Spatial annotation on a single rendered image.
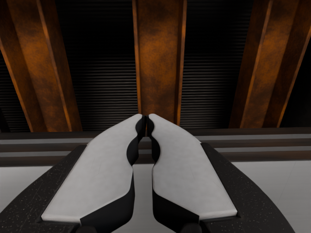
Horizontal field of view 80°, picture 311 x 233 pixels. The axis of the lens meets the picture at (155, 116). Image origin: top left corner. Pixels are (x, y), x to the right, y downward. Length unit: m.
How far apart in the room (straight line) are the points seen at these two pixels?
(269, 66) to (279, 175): 0.22
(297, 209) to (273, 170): 0.09
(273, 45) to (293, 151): 0.21
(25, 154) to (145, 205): 0.17
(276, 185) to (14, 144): 0.35
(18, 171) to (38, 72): 0.21
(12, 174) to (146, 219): 0.18
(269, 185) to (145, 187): 0.16
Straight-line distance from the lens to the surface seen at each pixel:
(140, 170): 0.24
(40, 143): 0.29
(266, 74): 0.44
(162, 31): 0.36
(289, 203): 0.34
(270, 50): 0.42
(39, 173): 0.27
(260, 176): 0.28
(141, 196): 0.27
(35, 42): 0.41
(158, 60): 0.36
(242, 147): 0.26
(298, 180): 0.31
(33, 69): 0.43
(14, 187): 0.31
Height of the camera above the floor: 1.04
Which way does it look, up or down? 63 degrees down
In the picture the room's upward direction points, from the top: 177 degrees clockwise
